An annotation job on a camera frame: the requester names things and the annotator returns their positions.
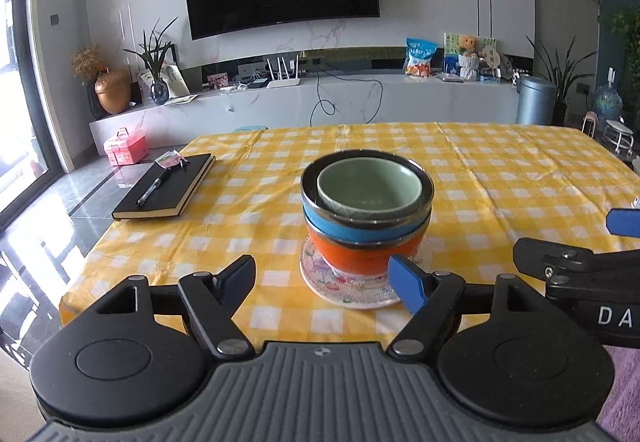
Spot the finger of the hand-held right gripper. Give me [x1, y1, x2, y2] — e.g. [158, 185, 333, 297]
[606, 208, 640, 239]
[513, 238, 598, 281]

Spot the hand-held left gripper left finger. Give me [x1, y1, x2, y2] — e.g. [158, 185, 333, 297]
[97, 255, 257, 363]

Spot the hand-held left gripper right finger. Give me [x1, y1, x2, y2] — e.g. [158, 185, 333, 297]
[387, 255, 543, 363]

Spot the orange steel bowl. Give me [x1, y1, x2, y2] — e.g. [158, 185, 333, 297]
[304, 217, 431, 277]

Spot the clear glass plate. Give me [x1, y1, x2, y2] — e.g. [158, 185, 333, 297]
[299, 242, 417, 310]

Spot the blue steel bowl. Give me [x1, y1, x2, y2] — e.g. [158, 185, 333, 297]
[300, 151, 434, 245]

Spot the green ceramic bowl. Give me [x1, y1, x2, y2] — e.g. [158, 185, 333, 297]
[317, 158, 423, 217]

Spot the purple rug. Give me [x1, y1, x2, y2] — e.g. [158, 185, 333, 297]
[595, 347, 640, 442]

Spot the white round stool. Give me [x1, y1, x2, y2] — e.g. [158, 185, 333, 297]
[603, 119, 636, 155]

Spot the yellow checked tablecloth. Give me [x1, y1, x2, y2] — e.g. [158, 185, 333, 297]
[59, 122, 640, 358]

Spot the black notebook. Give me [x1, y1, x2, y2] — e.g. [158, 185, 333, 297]
[111, 153, 217, 221]

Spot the blue water jug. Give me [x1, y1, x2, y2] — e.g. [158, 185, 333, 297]
[592, 66, 623, 120]

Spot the black pen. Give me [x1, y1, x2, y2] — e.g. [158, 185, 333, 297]
[136, 169, 173, 207]

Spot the small pink packet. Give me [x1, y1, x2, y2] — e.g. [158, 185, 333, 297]
[154, 150, 190, 171]

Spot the grey trash bin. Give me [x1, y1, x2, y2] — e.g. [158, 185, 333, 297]
[516, 76, 557, 125]

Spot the tall leaf potted plant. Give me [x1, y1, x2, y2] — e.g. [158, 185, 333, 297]
[525, 36, 598, 127]

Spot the pink storage box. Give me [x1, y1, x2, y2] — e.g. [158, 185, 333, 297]
[103, 128, 149, 167]

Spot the bushy green plant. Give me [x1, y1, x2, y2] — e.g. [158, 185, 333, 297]
[600, 6, 640, 72]

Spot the white television console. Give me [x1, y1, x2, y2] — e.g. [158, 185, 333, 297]
[89, 69, 521, 157]

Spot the white wrapped basket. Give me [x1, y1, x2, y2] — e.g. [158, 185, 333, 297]
[457, 54, 482, 81]

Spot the white router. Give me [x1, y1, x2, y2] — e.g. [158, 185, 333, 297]
[265, 54, 301, 88]

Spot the round paper fan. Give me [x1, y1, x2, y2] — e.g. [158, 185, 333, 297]
[479, 44, 502, 72]

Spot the portrait drawing sheet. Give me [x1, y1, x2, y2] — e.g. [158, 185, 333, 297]
[137, 63, 191, 100]

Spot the green picture board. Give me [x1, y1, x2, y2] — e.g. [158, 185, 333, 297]
[443, 32, 497, 72]

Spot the gold vase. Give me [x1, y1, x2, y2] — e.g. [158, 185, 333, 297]
[95, 68, 132, 115]

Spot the blue snack bag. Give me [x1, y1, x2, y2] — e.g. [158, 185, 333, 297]
[405, 38, 438, 77]

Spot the long leaf green plant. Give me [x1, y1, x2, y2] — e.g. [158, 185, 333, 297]
[124, 16, 179, 82]

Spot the dried flower bunch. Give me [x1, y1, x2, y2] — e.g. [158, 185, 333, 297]
[71, 45, 108, 81]

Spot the black cable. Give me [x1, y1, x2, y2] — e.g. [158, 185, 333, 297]
[310, 66, 383, 127]

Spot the black sliding door frame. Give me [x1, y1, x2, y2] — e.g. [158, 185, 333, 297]
[12, 0, 66, 230]

